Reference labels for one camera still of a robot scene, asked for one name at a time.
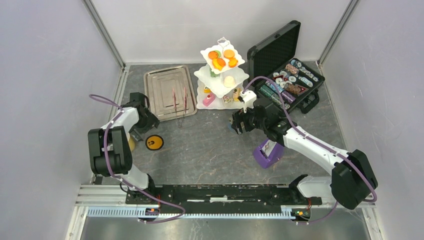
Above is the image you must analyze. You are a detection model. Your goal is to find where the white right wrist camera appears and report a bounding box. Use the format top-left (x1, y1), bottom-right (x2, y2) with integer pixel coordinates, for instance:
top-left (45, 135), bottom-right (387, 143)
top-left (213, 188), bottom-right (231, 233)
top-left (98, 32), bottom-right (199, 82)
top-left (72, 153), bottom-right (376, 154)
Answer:
top-left (237, 90), bottom-right (257, 113)

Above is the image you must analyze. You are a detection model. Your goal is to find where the pink layered cake slice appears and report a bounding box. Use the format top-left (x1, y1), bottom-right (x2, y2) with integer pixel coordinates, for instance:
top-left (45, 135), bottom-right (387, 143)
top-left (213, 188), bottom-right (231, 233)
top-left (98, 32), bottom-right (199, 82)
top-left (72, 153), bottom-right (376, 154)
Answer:
top-left (202, 93), bottom-right (216, 107)

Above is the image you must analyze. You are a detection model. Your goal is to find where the yellow smiley coaster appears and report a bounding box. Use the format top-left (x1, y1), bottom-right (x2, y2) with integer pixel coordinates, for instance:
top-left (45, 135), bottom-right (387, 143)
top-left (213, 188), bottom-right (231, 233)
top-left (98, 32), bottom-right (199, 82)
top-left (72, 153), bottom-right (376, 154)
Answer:
top-left (145, 134), bottom-right (164, 151)

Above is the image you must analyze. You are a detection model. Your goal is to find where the aluminium cable duct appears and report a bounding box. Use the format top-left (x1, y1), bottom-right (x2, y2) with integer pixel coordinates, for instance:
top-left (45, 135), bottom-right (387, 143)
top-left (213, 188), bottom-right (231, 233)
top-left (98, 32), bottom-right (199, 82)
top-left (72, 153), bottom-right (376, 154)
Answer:
top-left (86, 206), bottom-right (310, 220)

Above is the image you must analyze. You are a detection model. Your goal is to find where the cream yellow-handled mug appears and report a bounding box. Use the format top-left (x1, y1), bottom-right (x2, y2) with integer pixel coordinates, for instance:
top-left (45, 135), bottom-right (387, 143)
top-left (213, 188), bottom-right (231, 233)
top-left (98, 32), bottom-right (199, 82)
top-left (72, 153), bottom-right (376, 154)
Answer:
top-left (127, 133), bottom-right (136, 152)

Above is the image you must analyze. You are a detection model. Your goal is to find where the green poker chip stack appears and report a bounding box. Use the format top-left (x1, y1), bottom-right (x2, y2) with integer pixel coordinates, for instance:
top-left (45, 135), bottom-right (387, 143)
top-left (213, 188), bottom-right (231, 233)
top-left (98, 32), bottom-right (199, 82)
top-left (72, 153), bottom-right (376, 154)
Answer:
top-left (258, 85), bottom-right (282, 107)

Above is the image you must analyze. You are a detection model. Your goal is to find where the yellow triangular cake slice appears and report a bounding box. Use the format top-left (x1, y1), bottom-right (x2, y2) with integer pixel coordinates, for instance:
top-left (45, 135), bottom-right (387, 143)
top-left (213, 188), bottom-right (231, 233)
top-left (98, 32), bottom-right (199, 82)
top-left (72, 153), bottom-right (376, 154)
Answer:
top-left (203, 86), bottom-right (212, 94)

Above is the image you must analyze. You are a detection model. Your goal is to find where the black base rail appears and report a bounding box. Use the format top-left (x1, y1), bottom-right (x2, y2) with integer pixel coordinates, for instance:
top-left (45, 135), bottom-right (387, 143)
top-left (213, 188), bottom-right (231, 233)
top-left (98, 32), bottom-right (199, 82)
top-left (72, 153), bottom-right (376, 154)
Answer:
top-left (125, 184), bottom-right (323, 214)

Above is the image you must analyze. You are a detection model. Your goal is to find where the brown poker chip stack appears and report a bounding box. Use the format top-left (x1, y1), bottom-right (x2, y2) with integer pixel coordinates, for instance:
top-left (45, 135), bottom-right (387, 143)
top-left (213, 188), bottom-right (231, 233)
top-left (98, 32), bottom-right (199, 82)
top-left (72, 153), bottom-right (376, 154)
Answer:
top-left (284, 83), bottom-right (302, 96)

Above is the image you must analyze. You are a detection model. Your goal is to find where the orange fish cookie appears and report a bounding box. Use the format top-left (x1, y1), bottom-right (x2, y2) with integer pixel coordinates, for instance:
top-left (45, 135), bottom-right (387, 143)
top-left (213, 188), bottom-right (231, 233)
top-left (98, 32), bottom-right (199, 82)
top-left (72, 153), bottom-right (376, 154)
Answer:
top-left (212, 58), bottom-right (223, 71)
top-left (228, 57), bottom-right (238, 68)

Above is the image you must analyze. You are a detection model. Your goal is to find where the white sprinkle cake slice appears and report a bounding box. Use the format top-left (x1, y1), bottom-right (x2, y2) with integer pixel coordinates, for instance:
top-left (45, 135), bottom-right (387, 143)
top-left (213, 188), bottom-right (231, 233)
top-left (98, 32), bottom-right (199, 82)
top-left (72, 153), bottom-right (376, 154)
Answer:
top-left (222, 95), bottom-right (233, 105)

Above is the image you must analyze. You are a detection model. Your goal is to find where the light blue chip stack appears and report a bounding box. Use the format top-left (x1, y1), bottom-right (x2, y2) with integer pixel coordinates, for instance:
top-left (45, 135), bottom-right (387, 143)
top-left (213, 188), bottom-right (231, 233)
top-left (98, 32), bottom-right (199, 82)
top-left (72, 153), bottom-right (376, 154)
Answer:
top-left (265, 80), bottom-right (284, 95)

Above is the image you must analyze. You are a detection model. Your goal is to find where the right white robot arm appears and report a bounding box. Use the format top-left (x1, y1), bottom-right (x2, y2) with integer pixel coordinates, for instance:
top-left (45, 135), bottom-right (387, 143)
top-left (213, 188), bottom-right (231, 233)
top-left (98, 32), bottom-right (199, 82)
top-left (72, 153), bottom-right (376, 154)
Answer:
top-left (230, 97), bottom-right (378, 210)

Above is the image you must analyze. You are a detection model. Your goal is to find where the green swirl roll cake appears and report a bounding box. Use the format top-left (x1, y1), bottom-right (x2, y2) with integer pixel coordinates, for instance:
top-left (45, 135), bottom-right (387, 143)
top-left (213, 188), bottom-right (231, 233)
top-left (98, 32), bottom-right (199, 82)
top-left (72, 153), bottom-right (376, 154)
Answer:
top-left (209, 69), bottom-right (220, 78)

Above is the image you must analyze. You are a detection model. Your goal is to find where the cream round cake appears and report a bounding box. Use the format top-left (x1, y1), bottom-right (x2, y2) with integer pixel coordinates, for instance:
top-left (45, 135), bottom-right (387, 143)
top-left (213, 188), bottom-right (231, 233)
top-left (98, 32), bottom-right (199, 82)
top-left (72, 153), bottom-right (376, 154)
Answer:
top-left (223, 76), bottom-right (236, 88)

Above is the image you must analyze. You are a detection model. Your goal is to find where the black poker chip case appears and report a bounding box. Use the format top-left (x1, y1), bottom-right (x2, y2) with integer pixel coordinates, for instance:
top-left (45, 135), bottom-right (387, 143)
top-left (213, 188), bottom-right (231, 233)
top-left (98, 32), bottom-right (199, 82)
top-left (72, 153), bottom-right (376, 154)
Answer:
top-left (246, 20), bottom-right (325, 114)

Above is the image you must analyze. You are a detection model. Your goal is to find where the silver metal tray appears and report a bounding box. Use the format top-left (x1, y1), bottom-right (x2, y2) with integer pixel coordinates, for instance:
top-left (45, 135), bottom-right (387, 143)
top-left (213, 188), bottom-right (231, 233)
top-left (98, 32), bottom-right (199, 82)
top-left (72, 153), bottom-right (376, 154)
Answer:
top-left (143, 65), bottom-right (198, 122)

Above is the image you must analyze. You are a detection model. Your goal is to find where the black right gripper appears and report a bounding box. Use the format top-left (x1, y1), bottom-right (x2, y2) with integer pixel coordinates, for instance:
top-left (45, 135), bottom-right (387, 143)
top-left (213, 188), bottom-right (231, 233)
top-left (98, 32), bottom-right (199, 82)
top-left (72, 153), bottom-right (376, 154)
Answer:
top-left (231, 104), bottom-right (267, 135)

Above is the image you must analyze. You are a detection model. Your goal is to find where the purple card shuffler box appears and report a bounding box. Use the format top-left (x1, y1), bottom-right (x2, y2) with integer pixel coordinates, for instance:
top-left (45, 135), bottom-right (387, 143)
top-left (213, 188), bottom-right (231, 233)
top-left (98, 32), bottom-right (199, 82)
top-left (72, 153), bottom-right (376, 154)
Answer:
top-left (252, 139), bottom-right (285, 169)

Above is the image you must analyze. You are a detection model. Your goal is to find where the white three-tier cake stand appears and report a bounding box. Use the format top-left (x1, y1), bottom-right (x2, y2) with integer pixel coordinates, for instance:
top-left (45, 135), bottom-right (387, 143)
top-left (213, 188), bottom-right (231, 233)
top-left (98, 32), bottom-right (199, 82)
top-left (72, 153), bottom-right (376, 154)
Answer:
top-left (194, 37), bottom-right (249, 110)

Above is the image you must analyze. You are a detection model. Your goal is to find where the yellow rectangular cake slice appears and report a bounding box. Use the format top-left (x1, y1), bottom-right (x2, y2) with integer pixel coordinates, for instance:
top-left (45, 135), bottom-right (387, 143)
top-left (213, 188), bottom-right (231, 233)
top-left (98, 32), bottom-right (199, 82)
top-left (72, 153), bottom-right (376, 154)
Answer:
top-left (232, 87), bottom-right (241, 102)

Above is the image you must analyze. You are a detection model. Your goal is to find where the purple poker chip stack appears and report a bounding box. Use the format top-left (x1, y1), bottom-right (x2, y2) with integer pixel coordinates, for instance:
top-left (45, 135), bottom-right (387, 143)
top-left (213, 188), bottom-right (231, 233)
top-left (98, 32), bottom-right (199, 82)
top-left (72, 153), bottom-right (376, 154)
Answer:
top-left (281, 90), bottom-right (296, 104)

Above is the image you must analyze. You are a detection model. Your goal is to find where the orange macaron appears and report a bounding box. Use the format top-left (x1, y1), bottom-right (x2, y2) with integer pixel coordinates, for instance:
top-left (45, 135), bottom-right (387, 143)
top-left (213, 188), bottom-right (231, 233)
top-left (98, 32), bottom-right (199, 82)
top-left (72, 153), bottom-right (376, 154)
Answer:
top-left (207, 50), bottom-right (218, 61)
top-left (223, 49), bottom-right (236, 59)
top-left (216, 58), bottom-right (226, 67)

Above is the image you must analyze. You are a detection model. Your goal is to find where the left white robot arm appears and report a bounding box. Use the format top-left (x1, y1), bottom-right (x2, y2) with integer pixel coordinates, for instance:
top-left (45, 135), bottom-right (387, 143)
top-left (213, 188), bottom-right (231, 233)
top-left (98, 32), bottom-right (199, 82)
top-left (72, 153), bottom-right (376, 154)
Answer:
top-left (87, 92), bottom-right (160, 204)

